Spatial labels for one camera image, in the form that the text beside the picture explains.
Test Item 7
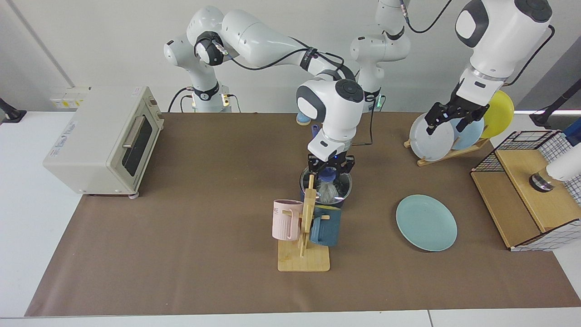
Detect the black stand foot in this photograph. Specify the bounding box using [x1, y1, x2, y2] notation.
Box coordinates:
[529, 79, 581, 128]
[0, 98, 26, 124]

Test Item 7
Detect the pale green plate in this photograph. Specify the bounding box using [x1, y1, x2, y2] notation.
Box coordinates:
[396, 194, 458, 252]

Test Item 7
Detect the brown table cloth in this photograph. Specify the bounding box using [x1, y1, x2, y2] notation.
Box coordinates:
[25, 112, 581, 317]

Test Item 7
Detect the light blue plate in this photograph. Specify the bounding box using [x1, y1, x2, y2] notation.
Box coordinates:
[447, 116, 485, 150]

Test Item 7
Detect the glass lid with blue knob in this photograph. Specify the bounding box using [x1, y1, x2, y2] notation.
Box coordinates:
[300, 166, 353, 204]

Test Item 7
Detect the teal mug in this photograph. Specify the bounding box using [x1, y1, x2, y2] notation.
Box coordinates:
[310, 205, 342, 247]

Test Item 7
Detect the grey plate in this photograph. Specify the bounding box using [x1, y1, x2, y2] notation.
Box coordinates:
[409, 112, 455, 162]

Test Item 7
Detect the white pole with silver end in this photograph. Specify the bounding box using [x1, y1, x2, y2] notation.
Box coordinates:
[529, 143, 581, 193]

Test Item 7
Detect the pale toaster oven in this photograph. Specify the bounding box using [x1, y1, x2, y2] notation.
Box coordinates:
[43, 85, 164, 199]

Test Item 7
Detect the pink ribbed mug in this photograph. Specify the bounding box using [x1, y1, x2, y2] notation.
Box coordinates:
[272, 199, 304, 241]

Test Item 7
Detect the white wall socket box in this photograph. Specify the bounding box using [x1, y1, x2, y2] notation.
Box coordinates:
[49, 87, 89, 109]

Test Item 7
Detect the wooden plate rack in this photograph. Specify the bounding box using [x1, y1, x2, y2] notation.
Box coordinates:
[404, 136, 490, 167]

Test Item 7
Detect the blue object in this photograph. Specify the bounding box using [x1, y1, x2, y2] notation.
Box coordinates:
[564, 122, 581, 146]

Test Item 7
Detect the wire basket with wooden floor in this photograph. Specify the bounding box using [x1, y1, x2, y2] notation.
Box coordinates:
[470, 130, 581, 252]

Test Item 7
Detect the white vermicelli bundle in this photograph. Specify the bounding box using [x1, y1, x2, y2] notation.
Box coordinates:
[318, 179, 342, 203]

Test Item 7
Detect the yellow plate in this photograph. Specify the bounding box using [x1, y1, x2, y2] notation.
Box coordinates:
[479, 89, 515, 139]

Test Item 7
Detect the wooden cup stand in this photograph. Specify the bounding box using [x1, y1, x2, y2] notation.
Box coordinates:
[277, 175, 331, 272]

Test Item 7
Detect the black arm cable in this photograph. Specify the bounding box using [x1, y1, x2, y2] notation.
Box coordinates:
[399, 0, 555, 87]
[218, 39, 375, 147]

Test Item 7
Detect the black pot with blue handle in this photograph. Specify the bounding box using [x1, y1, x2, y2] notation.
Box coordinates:
[300, 125, 353, 209]

